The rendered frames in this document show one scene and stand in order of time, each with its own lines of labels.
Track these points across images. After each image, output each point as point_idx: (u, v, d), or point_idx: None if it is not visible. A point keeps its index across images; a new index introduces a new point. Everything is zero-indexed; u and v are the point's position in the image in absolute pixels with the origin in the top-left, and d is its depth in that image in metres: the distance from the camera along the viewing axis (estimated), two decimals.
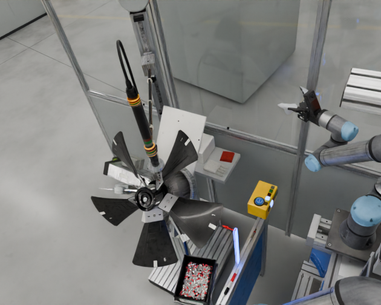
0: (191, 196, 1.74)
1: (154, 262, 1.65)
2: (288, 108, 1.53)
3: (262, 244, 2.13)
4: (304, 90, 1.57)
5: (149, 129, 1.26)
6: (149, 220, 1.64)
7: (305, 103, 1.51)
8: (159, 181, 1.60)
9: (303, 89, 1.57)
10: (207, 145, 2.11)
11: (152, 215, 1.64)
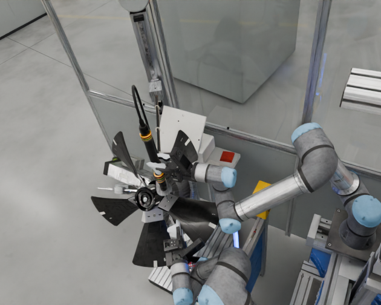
0: (191, 196, 1.74)
1: (154, 262, 1.65)
2: (155, 167, 1.33)
3: (262, 244, 2.13)
4: (159, 155, 1.38)
5: None
6: (149, 220, 1.64)
7: (173, 163, 1.33)
8: None
9: (158, 155, 1.38)
10: (207, 145, 2.11)
11: (152, 215, 1.64)
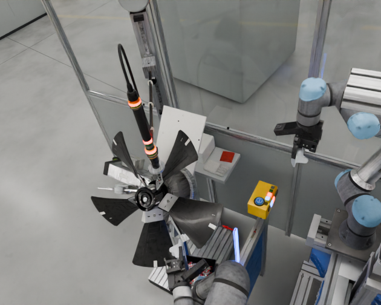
0: (191, 196, 1.74)
1: (154, 262, 1.65)
2: (291, 157, 1.24)
3: (262, 244, 2.13)
4: None
5: (149, 131, 1.27)
6: (149, 220, 1.64)
7: None
8: (159, 181, 1.60)
9: None
10: (207, 145, 2.11)
11: (152, 215, 1.64)
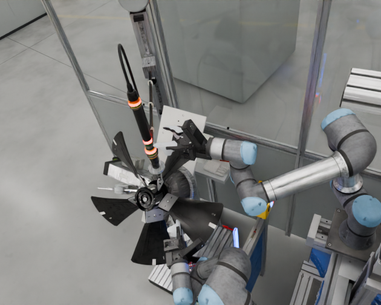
0: (191, 196, 1.74)
1: (102, 212, 1.78)
2: (166, 147, 1.18)
3: (262, 244, 2.13)
4: (172, 127, 1.24)
5: (149, 131, 1.27)
6: (131, 200, 1.67)
7: (185, 138, 1.19)
8: (167, 202, 1.59)
9: (170, 127, 1.24)
10: None
11: None
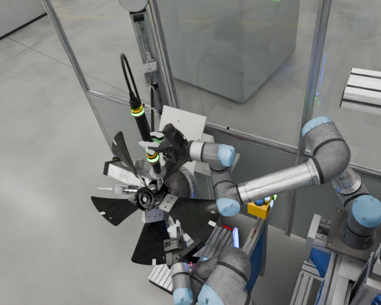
0: (191, 196, 1.74)
1: (102, 212, 1.78)
2: (147, 147, 1.24)
3: (262, 244, 2.13)
4: (152, 134, 1.28)
5: (150, 138, 1.29)
6: (131, 200, 1.67)
7: (167, 141, 1.24)
8: (167, 203, 1.60)
9: (150, 134, 1.28)
10: None
11: None
